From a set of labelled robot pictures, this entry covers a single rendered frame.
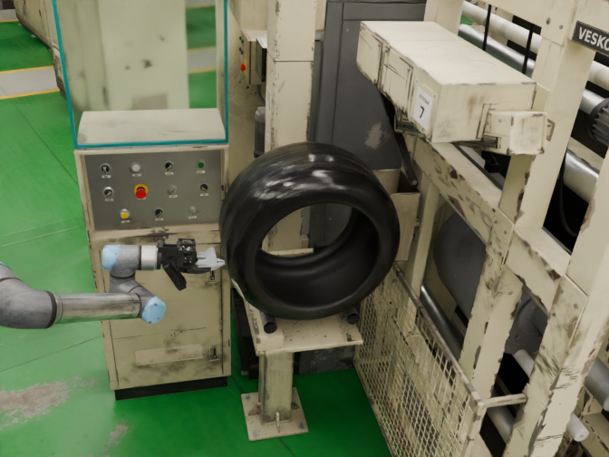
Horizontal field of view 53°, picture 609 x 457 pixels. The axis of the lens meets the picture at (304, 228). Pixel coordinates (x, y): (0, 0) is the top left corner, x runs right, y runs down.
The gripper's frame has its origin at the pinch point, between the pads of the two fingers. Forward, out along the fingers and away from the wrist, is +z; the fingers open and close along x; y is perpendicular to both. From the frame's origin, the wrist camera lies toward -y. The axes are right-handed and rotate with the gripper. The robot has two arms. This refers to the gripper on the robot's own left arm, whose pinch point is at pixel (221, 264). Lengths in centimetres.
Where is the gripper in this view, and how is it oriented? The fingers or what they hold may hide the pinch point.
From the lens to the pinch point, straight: 192.0
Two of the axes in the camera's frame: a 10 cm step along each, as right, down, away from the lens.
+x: -2.2, -5.2, 8.3
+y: 1.7, -8.5, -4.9
